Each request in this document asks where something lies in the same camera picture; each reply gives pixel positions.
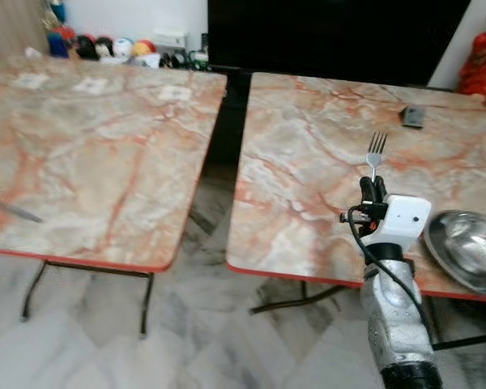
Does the red and yellow toy figure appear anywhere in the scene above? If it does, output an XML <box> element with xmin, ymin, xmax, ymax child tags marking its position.
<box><xmin>132</xmin><ymin>39</ymin><xmax>160</xmax><ymax>67</ymax></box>

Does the small dark grey box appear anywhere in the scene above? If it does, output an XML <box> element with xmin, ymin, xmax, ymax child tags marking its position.
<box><xmin>399</xmin><ymin>105</ymin><xmax>427</xmax><ymax>130</ymax></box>

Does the white wall socket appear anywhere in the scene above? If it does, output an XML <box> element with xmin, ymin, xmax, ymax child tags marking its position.
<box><xmin>151</xmin><ymin>30</ymin><xmax>189</xmax><ymax>52</ymax></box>

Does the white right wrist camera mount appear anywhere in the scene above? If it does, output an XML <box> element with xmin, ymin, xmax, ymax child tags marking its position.
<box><xmin>363</xmin><ymin>194</ymin><xmax>433</xmax><ymax>249</ymax></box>

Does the silver metal spoon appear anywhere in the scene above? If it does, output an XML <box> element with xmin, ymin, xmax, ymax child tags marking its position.
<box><xmin>0</xmin><ymin>188</ymin><xmax>45</xmax><ymax>224</ymax></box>

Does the brown wooden panel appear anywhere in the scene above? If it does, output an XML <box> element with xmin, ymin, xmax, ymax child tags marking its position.
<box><xmin>0</xmin><ymin>0</ymin><xmax>50</xmax><ymax>58</ymax></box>

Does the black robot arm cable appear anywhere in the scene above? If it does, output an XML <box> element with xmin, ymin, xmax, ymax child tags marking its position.
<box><xmin>347</xmin><ymin>205</ymin><xmax>435</xmax><ymax>345</ymax></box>

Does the black television screen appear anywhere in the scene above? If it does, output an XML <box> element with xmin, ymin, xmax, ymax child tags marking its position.
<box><xmin>207</xmin><ymin>0</ymin><xmax>475</xmax><ymax>87</ymax></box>

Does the white and blue toy figure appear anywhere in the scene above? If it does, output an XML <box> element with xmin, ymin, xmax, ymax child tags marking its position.
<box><xmin>113</xmin><ymin>36</ymin><xmax>135</xmax><ymax>60</ymax></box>

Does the silver metal fork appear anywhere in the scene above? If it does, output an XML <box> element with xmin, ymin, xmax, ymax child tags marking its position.
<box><xmin>366</xmin><ymin>131</ymin><xmax>389</xmax><ymax>182</ymax></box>

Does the marble pattern folding table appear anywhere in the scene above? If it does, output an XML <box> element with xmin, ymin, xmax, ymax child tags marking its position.
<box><xmin>0</xmin><ymin>55</ymin><xmax>228</xmax><ymax>338</ymax></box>
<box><xmin>226</xmin><ymin>71</ymin><xmax>486</xmax><ymax>351</ymax></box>

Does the stainless steel bowl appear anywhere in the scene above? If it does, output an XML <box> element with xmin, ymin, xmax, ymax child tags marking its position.
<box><xmin>424</xmin><ymin>209</ymin><xmax>486</xmax><ymax>297</ymax></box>

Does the black haired toy figure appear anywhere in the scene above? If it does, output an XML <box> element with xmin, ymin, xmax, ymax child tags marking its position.
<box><xmin>74</xmin><ymin>34</ymin><xmax>99</xmax><ymax>62</ymax></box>
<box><xmin>96</xmin><ymin>36</ymin><xmax>116</xmax><ymax>62</ymax></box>

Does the red and gold statue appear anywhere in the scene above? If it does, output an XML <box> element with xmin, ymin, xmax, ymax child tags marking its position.
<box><xmin>457</xmin><ymin>6</ymin><xmax>486</xmax><ymax>111</ymax></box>

